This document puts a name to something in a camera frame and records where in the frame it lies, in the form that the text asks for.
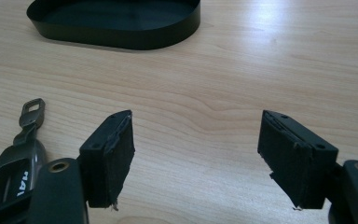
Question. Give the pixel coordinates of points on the black oval tray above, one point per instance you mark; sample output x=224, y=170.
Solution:
x=118, y=21

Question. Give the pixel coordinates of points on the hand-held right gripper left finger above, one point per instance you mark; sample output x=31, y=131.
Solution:
x=105, y=161

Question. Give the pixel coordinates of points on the dark grey carabiner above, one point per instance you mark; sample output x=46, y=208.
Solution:
x=9, y=168

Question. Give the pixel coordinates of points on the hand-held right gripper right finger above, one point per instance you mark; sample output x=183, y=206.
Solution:
x=292, y=158

